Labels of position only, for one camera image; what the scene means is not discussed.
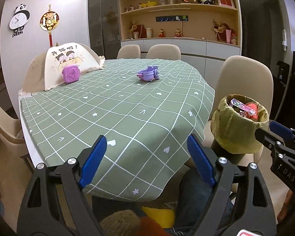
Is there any purple plastic box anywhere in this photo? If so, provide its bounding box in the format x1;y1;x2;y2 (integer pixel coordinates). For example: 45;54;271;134
61;64;80;83

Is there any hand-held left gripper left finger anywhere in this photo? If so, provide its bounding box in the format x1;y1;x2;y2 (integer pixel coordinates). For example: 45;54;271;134
16;135;108;236

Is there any brown knit cloth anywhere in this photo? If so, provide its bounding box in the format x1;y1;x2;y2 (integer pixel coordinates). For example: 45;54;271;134
100;210;142;236

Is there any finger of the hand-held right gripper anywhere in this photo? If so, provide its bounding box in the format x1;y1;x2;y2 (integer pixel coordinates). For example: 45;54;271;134
269;120;295;150
255;127;295;161

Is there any person's jeans leg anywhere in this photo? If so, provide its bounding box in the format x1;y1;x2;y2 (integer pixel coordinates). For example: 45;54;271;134
174;170;234;236

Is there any purple plastic toy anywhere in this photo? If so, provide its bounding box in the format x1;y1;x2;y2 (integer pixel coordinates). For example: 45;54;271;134
137;65;161;81

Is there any wooden wall shelf unit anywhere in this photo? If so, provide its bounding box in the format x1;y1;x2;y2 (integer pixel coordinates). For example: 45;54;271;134
118;0;240;47

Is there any black power strip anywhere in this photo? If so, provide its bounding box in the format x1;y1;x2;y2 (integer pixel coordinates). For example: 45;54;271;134
156;15;188;22

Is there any dark glass cabinet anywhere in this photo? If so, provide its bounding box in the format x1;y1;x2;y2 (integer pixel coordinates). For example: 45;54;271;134
88;0;121;59

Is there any orange red cloth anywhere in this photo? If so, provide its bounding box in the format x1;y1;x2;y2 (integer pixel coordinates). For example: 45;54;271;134
138;216;168;236

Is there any red gold hanging ornament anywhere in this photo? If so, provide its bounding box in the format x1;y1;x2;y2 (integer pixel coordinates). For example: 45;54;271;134
40;4;58;48

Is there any beige dining chair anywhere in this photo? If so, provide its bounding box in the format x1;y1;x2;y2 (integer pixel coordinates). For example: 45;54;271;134
203;55;273;195
146;44;182;60
117;45;141;59
0;100;33;171

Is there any black waste bin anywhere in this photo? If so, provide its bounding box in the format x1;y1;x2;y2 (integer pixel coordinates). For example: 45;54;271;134
211;140;247;165

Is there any white sideboard cabinet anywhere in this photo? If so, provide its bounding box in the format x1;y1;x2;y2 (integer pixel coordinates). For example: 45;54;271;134
120;37;241;79

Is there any pink snack wrapper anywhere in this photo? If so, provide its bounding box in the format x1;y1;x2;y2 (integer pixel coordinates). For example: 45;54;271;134
230;99;256;118

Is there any red paper cup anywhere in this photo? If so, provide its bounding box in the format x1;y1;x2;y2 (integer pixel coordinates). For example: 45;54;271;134
243;102;260;121

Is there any green checked tablecloth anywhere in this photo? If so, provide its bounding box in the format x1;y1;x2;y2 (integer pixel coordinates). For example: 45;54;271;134
20;58;215;201

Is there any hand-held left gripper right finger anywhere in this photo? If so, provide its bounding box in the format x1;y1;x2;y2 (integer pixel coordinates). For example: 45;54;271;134
187;134;278;236

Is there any doll figurine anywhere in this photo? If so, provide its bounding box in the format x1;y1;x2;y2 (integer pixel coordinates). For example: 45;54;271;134
129;21;139;39

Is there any person's right hand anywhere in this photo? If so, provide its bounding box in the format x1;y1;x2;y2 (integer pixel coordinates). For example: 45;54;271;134
277;191;295;223

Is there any white dining table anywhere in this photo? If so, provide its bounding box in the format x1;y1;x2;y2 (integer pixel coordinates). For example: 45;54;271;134
19;96;43;170

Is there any yellow plastic object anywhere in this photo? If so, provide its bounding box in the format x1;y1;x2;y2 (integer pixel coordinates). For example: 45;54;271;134
141;206;176;228

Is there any dark appliance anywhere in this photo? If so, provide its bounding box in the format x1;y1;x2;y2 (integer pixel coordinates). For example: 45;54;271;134
277;61;291;86

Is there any red framed picture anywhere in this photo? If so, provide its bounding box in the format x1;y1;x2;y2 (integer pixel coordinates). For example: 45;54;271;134
216;0;236;8

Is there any panda wall clock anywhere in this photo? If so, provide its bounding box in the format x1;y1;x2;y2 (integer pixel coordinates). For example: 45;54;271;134
9;4;30;38

